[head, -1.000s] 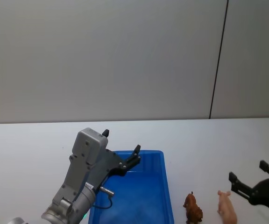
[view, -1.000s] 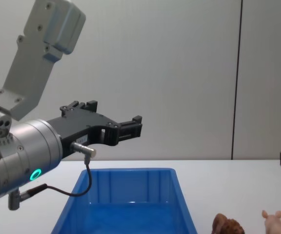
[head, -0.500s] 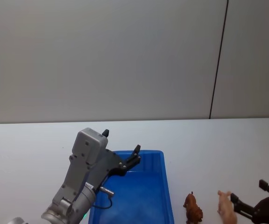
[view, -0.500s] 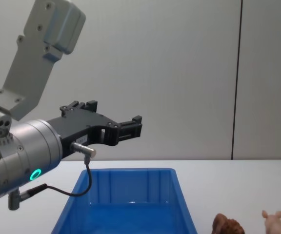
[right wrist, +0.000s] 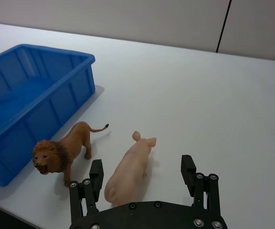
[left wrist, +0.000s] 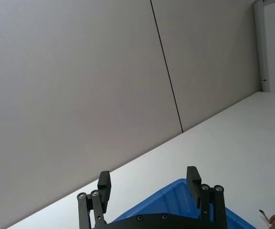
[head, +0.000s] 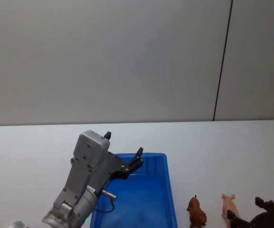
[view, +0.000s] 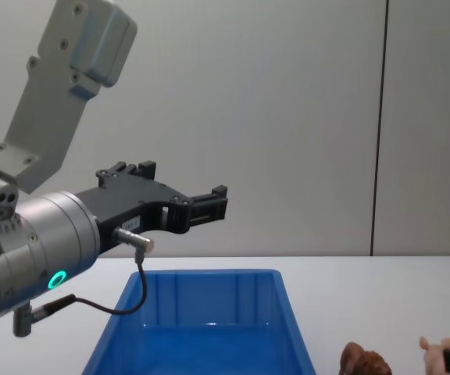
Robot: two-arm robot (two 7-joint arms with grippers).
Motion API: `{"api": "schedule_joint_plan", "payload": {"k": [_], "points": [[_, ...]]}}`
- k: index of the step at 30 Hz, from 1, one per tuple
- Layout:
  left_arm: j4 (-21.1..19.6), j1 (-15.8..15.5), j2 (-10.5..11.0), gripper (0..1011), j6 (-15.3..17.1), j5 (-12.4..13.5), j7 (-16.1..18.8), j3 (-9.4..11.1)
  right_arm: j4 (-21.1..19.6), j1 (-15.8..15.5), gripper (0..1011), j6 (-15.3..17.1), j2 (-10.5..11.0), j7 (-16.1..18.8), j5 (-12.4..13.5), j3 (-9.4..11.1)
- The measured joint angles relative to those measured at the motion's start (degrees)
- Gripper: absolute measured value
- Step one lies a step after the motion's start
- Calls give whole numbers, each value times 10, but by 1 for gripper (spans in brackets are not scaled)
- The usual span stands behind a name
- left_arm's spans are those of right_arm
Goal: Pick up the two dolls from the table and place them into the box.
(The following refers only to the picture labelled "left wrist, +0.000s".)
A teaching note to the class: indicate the thin dark stick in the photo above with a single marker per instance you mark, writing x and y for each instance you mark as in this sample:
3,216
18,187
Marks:
264,215

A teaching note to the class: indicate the grey wall frame post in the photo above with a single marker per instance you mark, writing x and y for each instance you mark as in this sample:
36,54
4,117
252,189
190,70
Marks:
260,43

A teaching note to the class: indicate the blue plastic bin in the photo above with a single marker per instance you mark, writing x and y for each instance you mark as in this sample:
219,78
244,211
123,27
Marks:
166,198

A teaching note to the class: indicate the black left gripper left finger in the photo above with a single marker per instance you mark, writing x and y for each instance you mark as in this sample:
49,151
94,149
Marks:
103,190

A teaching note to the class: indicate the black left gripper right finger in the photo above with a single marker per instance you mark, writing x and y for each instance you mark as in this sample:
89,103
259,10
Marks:
193,188

